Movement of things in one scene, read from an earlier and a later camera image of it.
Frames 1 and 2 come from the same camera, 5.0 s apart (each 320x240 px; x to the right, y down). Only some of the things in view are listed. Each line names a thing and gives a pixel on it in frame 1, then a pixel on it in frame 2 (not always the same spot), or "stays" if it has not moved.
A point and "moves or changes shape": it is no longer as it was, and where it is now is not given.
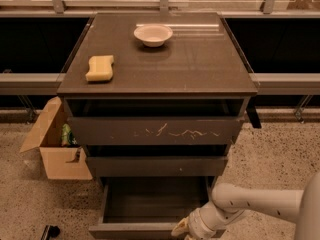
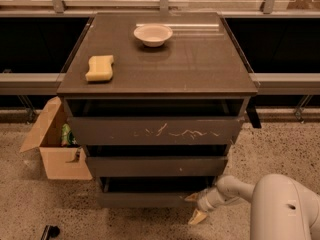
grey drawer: (148, 208) moves or changes shape
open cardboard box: (61, 162) stays
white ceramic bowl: (153, 35) stays
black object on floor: (50, 231) stays
